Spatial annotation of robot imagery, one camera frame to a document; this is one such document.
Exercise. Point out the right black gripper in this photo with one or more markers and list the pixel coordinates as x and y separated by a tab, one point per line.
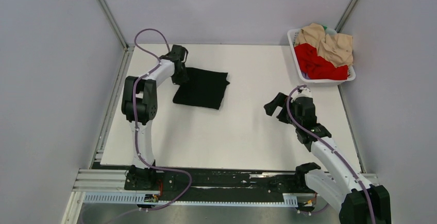
280	100

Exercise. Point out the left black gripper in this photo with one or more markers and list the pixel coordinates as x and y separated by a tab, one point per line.
182	80

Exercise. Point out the black t shirt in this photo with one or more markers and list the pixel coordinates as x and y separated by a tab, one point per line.
203	89

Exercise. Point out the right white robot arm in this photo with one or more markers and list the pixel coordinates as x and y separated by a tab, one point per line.
345	189

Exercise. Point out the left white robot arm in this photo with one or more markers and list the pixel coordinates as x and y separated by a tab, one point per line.
140	107

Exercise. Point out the red t shirt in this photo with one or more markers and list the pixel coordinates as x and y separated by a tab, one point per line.
316	67

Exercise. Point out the white laundry basket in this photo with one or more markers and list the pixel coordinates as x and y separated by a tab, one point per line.
302	77

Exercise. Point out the beige t shirt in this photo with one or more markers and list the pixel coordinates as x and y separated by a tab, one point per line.
336	48

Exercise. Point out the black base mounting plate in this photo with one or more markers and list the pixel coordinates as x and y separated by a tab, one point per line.
175	183

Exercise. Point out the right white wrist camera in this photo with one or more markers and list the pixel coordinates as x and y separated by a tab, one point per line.
303	92

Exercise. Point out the left aluminium corner post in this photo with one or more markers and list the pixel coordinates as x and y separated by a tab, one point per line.
113	23

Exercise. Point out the aluminium corner post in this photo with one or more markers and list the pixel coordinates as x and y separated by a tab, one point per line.
113	23
346	14

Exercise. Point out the right aluminium corner post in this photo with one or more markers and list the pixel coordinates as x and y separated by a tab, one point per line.
346	14

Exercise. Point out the aluminium front frame rail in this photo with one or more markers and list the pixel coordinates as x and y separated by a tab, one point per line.
104	180

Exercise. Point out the white slotted cable duct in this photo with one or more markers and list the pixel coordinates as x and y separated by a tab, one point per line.
283	201

